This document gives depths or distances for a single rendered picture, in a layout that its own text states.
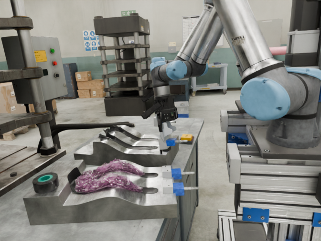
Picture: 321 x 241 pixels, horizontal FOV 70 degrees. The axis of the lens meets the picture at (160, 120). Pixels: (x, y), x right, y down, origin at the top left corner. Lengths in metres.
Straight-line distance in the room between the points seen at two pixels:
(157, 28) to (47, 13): 3.55
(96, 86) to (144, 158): 6.68
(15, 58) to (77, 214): 1.08
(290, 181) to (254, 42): 0.45
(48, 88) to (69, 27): 6.74
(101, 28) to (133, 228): 4.55
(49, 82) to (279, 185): 1.43
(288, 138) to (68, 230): 0.75
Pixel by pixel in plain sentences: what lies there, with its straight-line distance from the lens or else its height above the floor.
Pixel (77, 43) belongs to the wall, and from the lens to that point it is 8.24.
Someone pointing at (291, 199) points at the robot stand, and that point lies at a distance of 0.89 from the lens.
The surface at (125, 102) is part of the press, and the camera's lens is 5.05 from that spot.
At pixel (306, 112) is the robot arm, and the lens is 0.79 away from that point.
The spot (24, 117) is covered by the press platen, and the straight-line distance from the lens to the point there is 1.46.
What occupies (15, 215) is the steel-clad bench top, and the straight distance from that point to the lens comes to 1.04.
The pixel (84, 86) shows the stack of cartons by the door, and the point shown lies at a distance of 7.85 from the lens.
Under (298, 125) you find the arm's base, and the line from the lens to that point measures 0.79.
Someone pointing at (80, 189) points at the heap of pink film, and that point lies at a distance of 0.90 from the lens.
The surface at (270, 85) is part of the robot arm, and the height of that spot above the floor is 1.24.
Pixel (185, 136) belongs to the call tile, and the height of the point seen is 0.84.
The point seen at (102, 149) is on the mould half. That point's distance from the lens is 1.17.
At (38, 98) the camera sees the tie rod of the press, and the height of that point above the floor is 1.12.
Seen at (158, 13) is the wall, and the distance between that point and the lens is 7.51.
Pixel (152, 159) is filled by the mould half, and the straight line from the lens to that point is 1.08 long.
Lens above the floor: 1.34
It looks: 17 degrees down
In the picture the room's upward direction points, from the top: 4 degrees counter-clockwise
